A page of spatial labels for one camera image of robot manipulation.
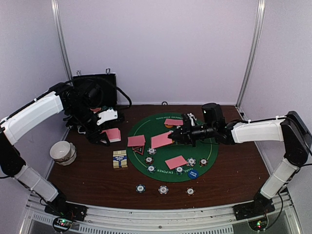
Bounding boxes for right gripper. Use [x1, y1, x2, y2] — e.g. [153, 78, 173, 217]
[168, 119, 216, 148]

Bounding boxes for red-backed card deck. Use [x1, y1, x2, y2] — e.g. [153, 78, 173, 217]
[102, 128, 121, 143]

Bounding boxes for dealt red card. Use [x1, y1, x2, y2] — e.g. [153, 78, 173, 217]
[132, 140, 145, 147]
[164, 118, 183, 126]
[151, 131, 173, 149]
[165, 156, 187, 170]
[127, 135, 146, 147]

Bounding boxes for green chip mat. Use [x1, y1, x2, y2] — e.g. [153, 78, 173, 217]
[175, 166, 184, 175]
[147, 165, 156, 174]

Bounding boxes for blue small blind button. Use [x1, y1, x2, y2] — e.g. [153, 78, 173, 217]
[188, 169, 199, 179]

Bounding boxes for red black chip stack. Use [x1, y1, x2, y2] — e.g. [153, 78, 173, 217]
[186, 187, 195, 196]

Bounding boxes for blue white chip stack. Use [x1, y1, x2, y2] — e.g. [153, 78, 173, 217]
[158, 185, 169, 195]

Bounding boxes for green chip stack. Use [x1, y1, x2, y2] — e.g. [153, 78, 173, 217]
[136, 184, 146, 193]

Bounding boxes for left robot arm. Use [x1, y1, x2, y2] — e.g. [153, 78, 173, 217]
[0, 75, 131, 216]

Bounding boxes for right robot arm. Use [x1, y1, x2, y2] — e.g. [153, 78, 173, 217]
[168, 111, 312, 215]

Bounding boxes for card deck in case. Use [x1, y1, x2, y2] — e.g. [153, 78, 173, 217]
[91, 108, 101, 113]

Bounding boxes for scalloped white bowl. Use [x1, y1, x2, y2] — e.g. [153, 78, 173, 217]
[54, 142, 77, 166]

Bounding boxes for teal chips in case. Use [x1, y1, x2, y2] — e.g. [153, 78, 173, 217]
[102, 106, 114, 111]

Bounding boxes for gold card box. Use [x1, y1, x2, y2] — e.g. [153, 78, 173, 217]
[113, 150, 128, 169]

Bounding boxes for white ceramic bowl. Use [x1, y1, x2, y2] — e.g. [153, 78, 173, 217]
[50, 141, 71, 160]

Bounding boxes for round green poker mat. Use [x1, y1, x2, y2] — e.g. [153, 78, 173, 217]
[127, 113, 219, 182]

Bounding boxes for triangular all-in marker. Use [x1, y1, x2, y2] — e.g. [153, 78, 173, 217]
[132, 146, 144, 156]

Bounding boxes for black poker case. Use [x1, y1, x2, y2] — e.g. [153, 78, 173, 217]
[72, 73, 119, 130]

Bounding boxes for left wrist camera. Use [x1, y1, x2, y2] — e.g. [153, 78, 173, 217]
[96, 109, 118, 126]

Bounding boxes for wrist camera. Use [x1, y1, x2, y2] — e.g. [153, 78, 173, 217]
[96, 109, 118, 126]
[201, 103, 226, 129]

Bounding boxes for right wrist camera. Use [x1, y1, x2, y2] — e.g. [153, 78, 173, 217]
[201, 103, 226, 129]

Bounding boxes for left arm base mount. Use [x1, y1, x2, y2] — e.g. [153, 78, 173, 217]
[44, 203, 88, 221]

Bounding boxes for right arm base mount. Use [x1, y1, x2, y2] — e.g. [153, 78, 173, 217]
[233, 202, 275, 221]

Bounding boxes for aluminium front rail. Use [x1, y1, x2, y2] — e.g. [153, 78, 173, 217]
[19, 187, 305, 234]

